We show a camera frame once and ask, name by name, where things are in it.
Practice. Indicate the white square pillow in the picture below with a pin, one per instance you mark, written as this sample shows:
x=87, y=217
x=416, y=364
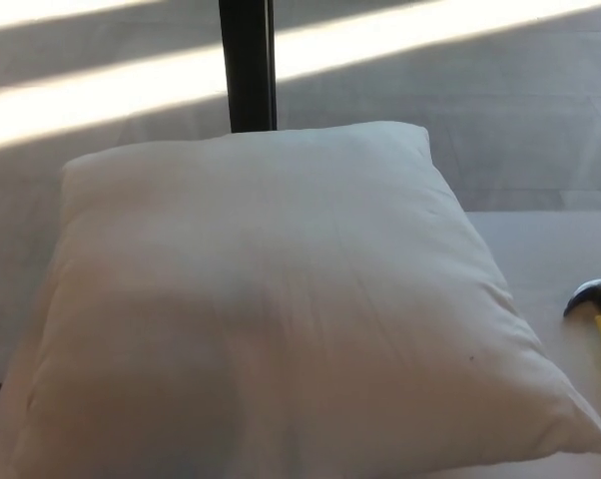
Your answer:
x=260, y=299

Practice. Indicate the claw hammer with yellow wrap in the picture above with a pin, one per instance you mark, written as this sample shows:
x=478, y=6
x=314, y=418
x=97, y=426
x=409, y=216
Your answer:
x=587, y=294

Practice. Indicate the black vertical post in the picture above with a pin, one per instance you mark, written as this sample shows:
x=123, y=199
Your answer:
x=248, y=60

